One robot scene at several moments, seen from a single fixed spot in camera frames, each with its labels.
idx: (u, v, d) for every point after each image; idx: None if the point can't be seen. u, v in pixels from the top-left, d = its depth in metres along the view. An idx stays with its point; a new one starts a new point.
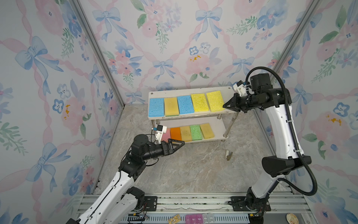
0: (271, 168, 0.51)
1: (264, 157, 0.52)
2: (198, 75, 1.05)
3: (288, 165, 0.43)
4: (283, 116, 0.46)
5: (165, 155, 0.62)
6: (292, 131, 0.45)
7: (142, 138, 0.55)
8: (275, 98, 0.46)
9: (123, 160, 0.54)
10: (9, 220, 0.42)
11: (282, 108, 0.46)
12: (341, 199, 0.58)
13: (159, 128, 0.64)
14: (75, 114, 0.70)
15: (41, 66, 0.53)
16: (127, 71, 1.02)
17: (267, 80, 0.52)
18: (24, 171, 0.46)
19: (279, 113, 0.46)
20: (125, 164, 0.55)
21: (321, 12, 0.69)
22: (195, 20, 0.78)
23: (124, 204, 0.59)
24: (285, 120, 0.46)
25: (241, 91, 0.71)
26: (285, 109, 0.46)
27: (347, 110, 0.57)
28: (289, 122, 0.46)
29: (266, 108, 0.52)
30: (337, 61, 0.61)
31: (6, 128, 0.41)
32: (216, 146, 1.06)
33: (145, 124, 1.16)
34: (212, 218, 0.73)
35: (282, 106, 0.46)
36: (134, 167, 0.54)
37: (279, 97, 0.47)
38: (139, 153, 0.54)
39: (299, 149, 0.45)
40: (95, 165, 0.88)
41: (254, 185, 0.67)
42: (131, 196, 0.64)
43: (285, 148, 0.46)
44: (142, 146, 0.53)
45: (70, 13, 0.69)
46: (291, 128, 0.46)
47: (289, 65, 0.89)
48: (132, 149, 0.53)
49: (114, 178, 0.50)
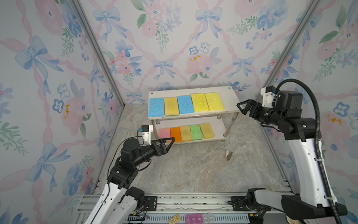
0: (294, 212, 0.42)
1: (285, 197, 0.45)
2: (198, 75, 1.05)
3: (317, 215, 0.36)
4: (311, 153, 0.39)
5: (158, 156, 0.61)
6: (322, 172, 0.38)
7: (132, 143, 0.51)
8: (301, 131, 0.40)
9: (113, 168, 0.52)
10: (9, 220, 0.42)
11: (309, 144, 0.39)
12: (341, 199, 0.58)
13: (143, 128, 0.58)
14: (75, 114, 0.70)
15: (41, 66, 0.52)
16: (127, 71, 1.02)
17: (298, 103, 0.43)
18: (24, 171, 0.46)
19: (307, 149, 0.39)
20: (114, 173, 0.50)
21: (320, 12, 0.69)
22: (195, 20, 0.78)
23: (123, 209, 0.59)
24: (314, 157, 0.39)
25: (267, 100, 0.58)
26: (314, 145, 0.39)
27: (347, 110, 0.57)
28: (318, 161, 0.39)
29: (289, 140, 0.44)
30: (337, 61, 0.61)
31: (5, 128, 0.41)
32: (216, 145, 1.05)
33: (145, 124, 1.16)
34: (212, 218, 0.73)
35: (310, 140, 0.40)
36: (125, 176, 0.49)
37: (306, 129, 0.40)
38: (129, 159, 0.50)
39: (331, 195, 0.37)
40: (95, 165, 0.88)
41: (258, 190, 0.66)
42: (130, 199, 0.64)
43: (313, 193, 0.38)
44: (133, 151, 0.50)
45: (70, 13, 0.69)
46: (320, 168, 0.38)
47: (290, 65, 0.89)
48: (122, 156, 0.48)
49: (104, 192, 0.47)
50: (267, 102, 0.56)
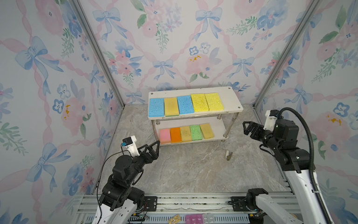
0: None
1: None
2: (198, 75, 1.05)
3: None
4: (307, 184, 0.41)
5: (148, 162, 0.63)
6: (322, 206, 0.39)
7: (124, 161, 0.49)
8: (295, 163, 0.43)
9: (104, 188, 0.49)
10: (9, 220, 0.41)
11: (305, 175, 0.41)
12: (341, 199, 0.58)
13: (125, 140, 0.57)
14: (75, 115, 0.70)
15: (41, 66, 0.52)
16: (127, 71, 1.02)
17: (294, 135, 0.45)
18: (24, 171, 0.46)
19: (303, 180, 0.41)
20: (106, 193, 0.48)
21: (320, 12, 0.69)
22: (195, 20, 0.78)
23: (122, 215, 0.59)
24: (312, 189, 0.40)
25: (270, 123, 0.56)
26: (309, 176, 0.41)
27: (347, 111, 0.57)
28: (315, 192, 0.40)
29: (286, 171, 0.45)
30: (337, 62, 0.61)
31: (6, 128, 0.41)
32: (216, 146, 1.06)
33: (145, 124, 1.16)
34: (212, 218, 0.73)
35: (305, 172, 0.42)
36: (118, 194, 0.48)
37: (300, 161, 0.43)
38: (121, 177, 0.48)
39: None
40: (95, 165, 0.88)
41: (260, 196, 0.64)
42: (129, 203, 0.64)
43: None
44: (126, 170, 0.48)
45: (70, 13, 0.69)
46: (319, 199, 0.39)
47: (289, 65, 0.89)
48: (114, 174, 0.46)
49: (96, 214, 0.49)
50: (270, 126, 0.58)
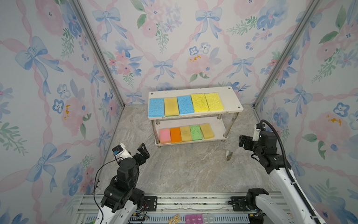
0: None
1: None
2: (198, 75, 1.05)
3: None
4: (286, 178, 0.49)
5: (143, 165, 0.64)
6: (301, 194, 0.45)
7: (129, 163, 0.52)
8: (273, 162, 0.53)
9: (107, 189, 0.51)
10: (9, 220, 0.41)
11: (283, 171, 0.50)
12: (341, 199, 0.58)
13: (113, 150, 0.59)
14: (75, 114, 0.70)
15: (41, 66, 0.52)
16: (127, 71, 1.02)
17: (273, 142, 0.57)
18: (24, 171, 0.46)
19: (282, 175, 0.50)
20: (108, 195, 0.50)
21: (320, 12, 0.69)
22: (195, 20, 0.78)
23: (122, 216, 0.60)
24: (290, 182, 0.48)
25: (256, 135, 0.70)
26: (286, 172, 0.50)
27: (347, 110, 0.57)
28: (294, 184, 0.47)
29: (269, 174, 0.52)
30: (337, 61, 0.61)
31: (6, 128, 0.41)
32: (216, 146, 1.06)
33: (145, 124, 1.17)
34: (212, 218, 0.73)
35: (283, 169, 0.51)
36: (119, 196, 0.49)
37: (278, 162, 0.53)
38: (125, 178, 0.51)
39: (316, 214, 0.41)
40: (95, 165, 0.88)
41: (261, 196, 0.64)
42: (129, 204, 0.64)
43: (300, 215, 0.42)
44: (130, 170, 0.51)
45: (70, 13, 0.69)
46: (298, 190, 0.46)
47: (289, 66, 0.89)
48: (118, 175, 0.50)
49: (98, 216, 0.48)
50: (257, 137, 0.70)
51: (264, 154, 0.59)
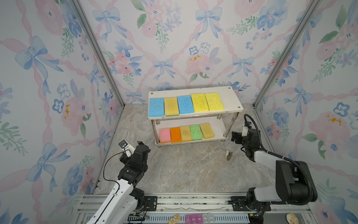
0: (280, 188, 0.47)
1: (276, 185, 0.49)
2: (198, 75, 1.05)
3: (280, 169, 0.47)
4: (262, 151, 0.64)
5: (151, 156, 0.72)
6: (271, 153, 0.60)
7: (143, 147, 0.62)
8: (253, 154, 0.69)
9: (122, 169, 0.60)
10: (9, 220, 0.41)
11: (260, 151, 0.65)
12: (341, 199, 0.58)
13: (120, 144, 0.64)
14: (75, 114, 0.70)
15: (41, 66, 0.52)
16: (127, 71, 1.02)
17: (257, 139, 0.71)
18: (24, 171, 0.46)
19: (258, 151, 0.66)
20: (125, 172, 0.57)
21: (320, 12, 0.69)
22: (195, 20, 0.78)
23: (124, 208, 0.59)
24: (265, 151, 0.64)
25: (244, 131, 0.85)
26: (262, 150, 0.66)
27: (347, 110, 0.57)
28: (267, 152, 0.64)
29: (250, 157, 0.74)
30: (337, 61, 0.61)
31: (5, 128, 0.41)
32: (216, 146, 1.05)
33: (145, 124, 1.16)
34: (212, 218, 0.72)
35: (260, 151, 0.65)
36: (133, 175, 0.57)
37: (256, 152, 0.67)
38: (140, 159, 0.59)
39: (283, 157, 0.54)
40: (95, 165, 0.88)
41: (258, 187, 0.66)
42: (130, 199, 0.64)
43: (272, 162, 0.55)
44: (144, 153, 0.61)
45: (70, 13, 0.69)
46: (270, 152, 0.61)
47: (289, 65, 0.89)
48: (134, 156, 0.60)
49: (114, 186, 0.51)
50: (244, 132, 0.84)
51: (249, 147, 0.73)
